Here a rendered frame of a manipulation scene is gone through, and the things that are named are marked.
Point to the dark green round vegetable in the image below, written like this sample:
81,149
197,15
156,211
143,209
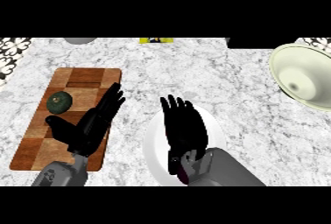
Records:
60,102

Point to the grey round object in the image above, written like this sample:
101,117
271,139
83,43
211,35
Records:
81,40

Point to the white plate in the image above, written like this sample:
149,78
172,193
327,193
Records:
160,151

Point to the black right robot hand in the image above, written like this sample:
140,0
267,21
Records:
185,128

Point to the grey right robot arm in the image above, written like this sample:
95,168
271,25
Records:
219,169

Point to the yellow box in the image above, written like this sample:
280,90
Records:
156,40

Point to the pale green bowl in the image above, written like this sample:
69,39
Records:
304,77

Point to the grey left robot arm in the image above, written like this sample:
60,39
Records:
63,172

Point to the brown wooden cutting board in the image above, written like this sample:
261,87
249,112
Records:
64,119

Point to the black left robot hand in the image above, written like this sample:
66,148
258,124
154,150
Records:
92,125

